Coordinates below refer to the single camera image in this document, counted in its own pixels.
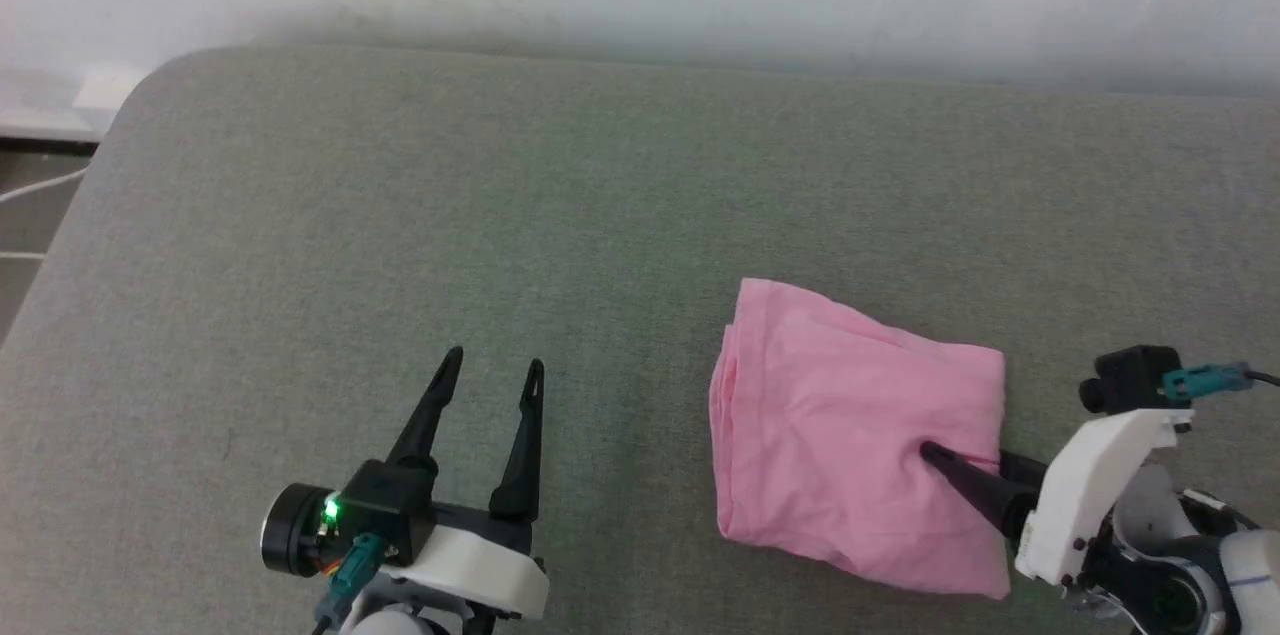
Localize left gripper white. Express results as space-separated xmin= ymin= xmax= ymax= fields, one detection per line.
xmin=372 ymin=346 xmax=551 ymax=622

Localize white floor cable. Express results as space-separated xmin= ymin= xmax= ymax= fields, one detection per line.
xmin=0 ymin=165 xmax=91 ymax=206

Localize teal connector black cable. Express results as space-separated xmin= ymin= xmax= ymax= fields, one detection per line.
xmin=312 ymin=532 xmax=389 ymax=635
xmin=1162 ymin=363 xmax=1280 ymax=401

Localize pink cloth garment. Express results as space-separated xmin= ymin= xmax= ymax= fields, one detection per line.
xmin=708 ymin=277 xmax=1011 ymax=601

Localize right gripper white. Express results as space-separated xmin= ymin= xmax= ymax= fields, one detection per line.
xmin=920 ymin=405 xmax=1196 ymax=588

